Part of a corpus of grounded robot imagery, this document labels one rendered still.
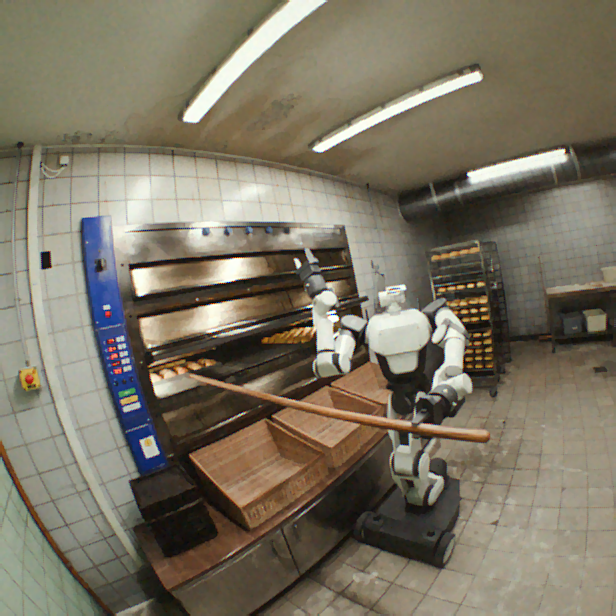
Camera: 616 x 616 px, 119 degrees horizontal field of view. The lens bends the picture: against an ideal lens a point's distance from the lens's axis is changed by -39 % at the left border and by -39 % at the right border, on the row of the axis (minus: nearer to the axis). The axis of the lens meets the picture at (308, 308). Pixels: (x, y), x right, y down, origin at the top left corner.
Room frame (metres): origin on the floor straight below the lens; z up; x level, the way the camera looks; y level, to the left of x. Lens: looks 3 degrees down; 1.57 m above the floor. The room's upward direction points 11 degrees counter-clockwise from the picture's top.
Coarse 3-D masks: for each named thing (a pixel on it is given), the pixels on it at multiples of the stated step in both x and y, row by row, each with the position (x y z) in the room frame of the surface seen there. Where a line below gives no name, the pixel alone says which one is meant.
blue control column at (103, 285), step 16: (96, 224) 1.18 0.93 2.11; (96, 240) 1.17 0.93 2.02; (112, 240) 1.23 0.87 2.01; (96, 256) 1.17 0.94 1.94; (112, 256) 1.23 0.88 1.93; (96, 272) 1.16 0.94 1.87; (112, 272) 1.22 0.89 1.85; (96, 288) 1.15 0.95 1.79; (112, 288) 1.21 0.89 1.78; (96, 304) 1.14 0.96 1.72; (112, 304) 1.20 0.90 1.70; (96, 320) 1.13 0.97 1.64; (112, 320) 1.19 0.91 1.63; (96, 336) 1.13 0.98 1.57; (144, 400) 1.23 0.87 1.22; (144, 416) 1.21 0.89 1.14; (128, 432) 1.14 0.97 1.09; (144, 432) 1.19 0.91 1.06; (144, 464) 1.15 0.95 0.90; (160, 464) 1.21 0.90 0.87
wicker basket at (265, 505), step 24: (240, 432) 1.57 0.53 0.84; (264, 432) 1.67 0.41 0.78; (288, 432) 1.57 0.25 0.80; (192, 456) 1.34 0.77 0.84; (216, 456) 1.42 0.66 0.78; (240, 456) 1.50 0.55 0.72; (264, 456) 1.59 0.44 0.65; (288, 456) 1.61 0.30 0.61; (312, 456) 1.45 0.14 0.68; (216, 480) 1.35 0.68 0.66; (240, 480) 1.43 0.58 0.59; (264, 480) 1.41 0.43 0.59; (288, 480) 1.20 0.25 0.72; (312, 480) 1.30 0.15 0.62; (240, 504) 1.03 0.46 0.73; (264, 504) 1.08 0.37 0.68; (288, 504) 1.17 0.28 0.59
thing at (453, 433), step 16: (224, 384) 1.37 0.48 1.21; (272, 400) 1.06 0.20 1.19; (288, 400) 1.00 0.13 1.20; (336, 416) 0.82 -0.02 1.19; (352, 416) 0.78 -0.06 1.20; (368, 416) 0.75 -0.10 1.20; (416, 432) 0.62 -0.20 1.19; (432, 432) 0.59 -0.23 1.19; (448, 432) 0.56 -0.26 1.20; (464, 432) 0.54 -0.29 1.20; (480, 432) 0.51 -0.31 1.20
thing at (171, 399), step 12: (336, 336) 2.34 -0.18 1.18; (300, 348) 2.11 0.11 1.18; (312, 348) 2.13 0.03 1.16; (276, 360) 1.89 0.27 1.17; (288, 360) 1.96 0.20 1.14; (240, 372) 1.69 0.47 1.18; (252, 372) 1.74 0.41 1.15; (204, 384) 1.53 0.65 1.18; (168, 396) 1.38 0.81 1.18; (180, 396) 1.40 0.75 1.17; (192, 396) 1.45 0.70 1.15
